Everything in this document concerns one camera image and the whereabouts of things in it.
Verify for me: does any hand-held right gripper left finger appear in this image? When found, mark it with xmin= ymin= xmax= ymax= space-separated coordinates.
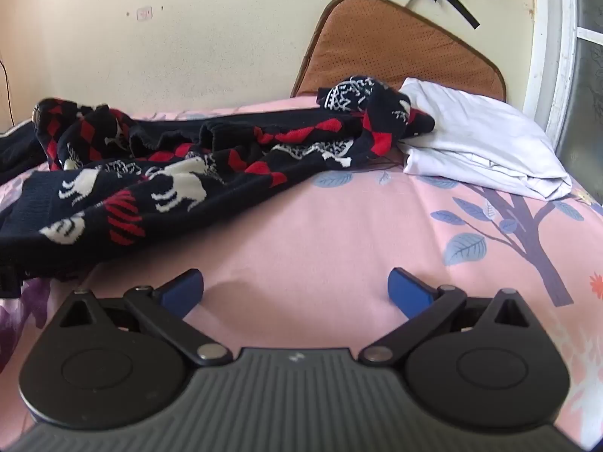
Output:
xmin=59 ymin=268 xmax=233 ymax=367

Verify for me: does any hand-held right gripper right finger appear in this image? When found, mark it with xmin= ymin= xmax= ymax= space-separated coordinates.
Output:
xmin=358 ymin=267 xmax=533 ymax=367

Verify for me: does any navy red white patterned sweater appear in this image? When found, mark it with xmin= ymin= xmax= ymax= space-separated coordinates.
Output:
xmin=0 ymin=74 xmax=436 ymax=281

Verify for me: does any black drawstring garment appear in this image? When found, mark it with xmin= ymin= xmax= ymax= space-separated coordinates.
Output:
xmin=0 ymin=120 xmax=42 ymax=185

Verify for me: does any pink floral bedsheet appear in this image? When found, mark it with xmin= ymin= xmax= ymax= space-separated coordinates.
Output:
xmin=0 ymin=96 xmax=603 ymax=452

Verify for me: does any white folded cloth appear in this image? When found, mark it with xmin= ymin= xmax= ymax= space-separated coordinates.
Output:
xmin=399 ymin=77 xmax=573 ymax=200

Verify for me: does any brown perforated cushion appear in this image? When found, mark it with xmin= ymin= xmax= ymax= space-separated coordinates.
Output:
xmin=291 ymin=0 xmax=508 ymax=103

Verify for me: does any thin dark wall cable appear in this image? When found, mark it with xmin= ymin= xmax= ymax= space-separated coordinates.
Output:
xmin=0 ymin=59 xmax=15 ymax=125

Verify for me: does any white window frame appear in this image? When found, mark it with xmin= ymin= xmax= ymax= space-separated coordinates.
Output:
xmin=522 ymin=0 xmax=603 ymax=151

